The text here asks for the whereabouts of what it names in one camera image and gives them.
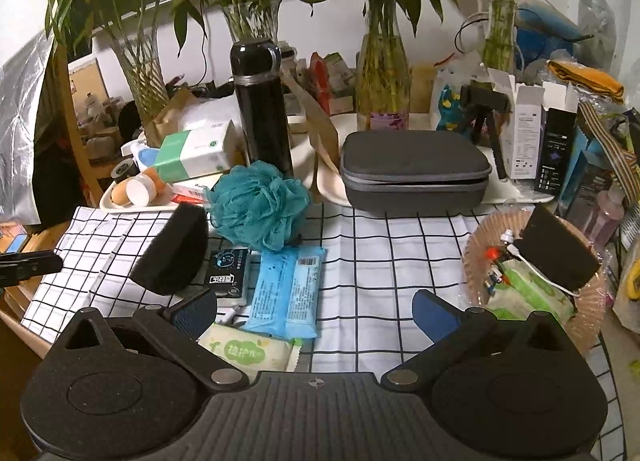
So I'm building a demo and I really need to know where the brown paper bag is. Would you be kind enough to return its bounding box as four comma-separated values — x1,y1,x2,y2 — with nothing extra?
150,86,201,147
282,68,346,202

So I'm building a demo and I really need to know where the blue plastic object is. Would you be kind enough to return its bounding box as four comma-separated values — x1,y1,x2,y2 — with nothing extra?
515,0,583,62

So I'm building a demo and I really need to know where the silver plastic bag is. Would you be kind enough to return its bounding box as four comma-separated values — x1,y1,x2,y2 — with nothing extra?
0,34,56,227

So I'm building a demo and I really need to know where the white red flat box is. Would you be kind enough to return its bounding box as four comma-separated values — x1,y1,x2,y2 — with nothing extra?
167,178,221,204

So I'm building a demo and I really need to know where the pink liquid bottle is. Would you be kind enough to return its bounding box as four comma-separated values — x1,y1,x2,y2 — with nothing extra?
585,186,628,247

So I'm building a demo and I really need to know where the black half-round sponge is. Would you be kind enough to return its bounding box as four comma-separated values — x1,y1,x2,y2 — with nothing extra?
131,204,210,296

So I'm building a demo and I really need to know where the blue wet wipes packet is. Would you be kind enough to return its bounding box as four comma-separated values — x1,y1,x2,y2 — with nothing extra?
240,247,328,339

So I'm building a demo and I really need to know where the striped woven strap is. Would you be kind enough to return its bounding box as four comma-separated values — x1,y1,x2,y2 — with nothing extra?
577,101,640,177

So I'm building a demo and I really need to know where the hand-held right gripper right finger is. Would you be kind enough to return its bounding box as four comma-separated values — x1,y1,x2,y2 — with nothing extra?
381,289,586,388

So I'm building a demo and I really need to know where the black grid white tablecloth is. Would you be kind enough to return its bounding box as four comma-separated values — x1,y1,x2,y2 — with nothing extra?
22,198,628,461

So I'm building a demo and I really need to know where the white lidded jar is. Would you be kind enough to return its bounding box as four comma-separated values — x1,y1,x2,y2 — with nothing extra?
125,176,157,207

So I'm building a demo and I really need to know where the green leaf-print wipes pack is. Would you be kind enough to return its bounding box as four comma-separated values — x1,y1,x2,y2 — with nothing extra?
487,261,576,324

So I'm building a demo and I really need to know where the black thermos bottle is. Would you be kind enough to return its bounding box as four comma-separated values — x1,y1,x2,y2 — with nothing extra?
230,41,294,177

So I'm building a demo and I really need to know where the blue carton box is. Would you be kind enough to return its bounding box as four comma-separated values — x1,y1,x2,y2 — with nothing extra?
555,128,616,222

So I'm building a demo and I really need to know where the black rounded object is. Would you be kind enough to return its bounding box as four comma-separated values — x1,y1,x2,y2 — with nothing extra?
117,101,146,142

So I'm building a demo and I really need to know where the green white tissue box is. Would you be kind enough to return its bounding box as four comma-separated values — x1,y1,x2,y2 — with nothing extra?
152,120,238,184

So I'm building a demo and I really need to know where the black carton box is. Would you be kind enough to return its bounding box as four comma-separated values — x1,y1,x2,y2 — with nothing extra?
532,81,581,194

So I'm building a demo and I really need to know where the grey zipper hard case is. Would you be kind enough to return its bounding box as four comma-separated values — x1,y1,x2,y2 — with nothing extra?
340,130,493,218

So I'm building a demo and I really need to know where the white green-label wipes pack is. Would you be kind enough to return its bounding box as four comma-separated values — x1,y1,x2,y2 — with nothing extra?
196,323,301,372

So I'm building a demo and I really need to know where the white blue spray bottle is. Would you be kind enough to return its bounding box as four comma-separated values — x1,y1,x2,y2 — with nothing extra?
121,140,163,174

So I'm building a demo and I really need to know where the yellow cloth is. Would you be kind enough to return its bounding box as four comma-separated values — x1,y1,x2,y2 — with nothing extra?
547,58,626,104

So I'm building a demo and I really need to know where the black pocket tissue pack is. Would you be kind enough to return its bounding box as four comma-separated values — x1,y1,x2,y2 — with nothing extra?
204,247,253,307

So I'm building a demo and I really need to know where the woven wicker basket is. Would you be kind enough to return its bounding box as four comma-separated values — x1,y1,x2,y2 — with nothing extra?
462,208,608,357

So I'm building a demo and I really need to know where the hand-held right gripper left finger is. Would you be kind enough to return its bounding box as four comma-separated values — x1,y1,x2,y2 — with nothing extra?
47,286,251,391

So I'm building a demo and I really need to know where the black rectangular sponge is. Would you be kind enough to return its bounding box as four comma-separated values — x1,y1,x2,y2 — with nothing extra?
520,205,601,292

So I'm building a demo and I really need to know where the dinosaur print bag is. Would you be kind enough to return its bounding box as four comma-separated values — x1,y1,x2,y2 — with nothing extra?
432,51,488,134

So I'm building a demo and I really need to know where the white carton box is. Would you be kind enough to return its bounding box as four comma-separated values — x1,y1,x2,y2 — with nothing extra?
487,68,551,182

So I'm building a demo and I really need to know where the white plastic-wrapped pack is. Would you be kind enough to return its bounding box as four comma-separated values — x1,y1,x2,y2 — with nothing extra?
177,101,238,134

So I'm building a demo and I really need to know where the small black tripod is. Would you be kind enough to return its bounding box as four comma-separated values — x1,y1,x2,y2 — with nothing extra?
460,84,513,182

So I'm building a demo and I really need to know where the black tape roll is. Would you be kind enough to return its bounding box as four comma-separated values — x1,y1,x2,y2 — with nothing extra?
111,157,141,184

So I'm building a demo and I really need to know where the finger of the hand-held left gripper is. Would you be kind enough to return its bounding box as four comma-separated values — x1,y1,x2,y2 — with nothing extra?
0,250,64,288

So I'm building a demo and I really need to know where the teal mesh bath loofah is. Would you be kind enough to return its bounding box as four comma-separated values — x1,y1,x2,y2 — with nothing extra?
205,161,312,252

